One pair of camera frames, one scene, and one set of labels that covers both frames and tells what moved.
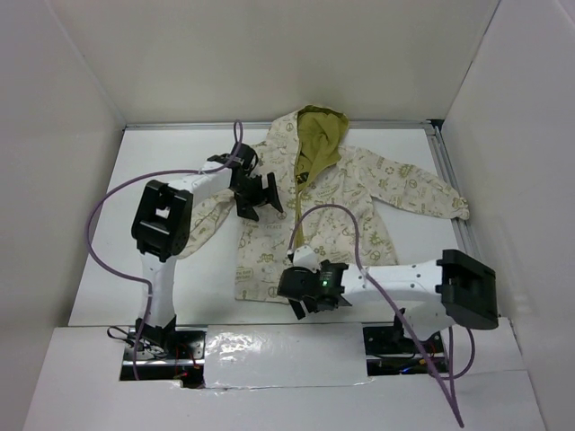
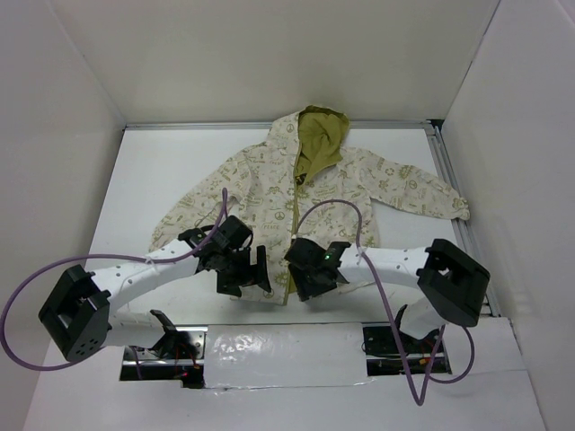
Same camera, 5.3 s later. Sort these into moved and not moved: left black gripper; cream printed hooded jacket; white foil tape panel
Moved: left black gripper
Not moved: white foil tape panel; cream printed hooded jacket
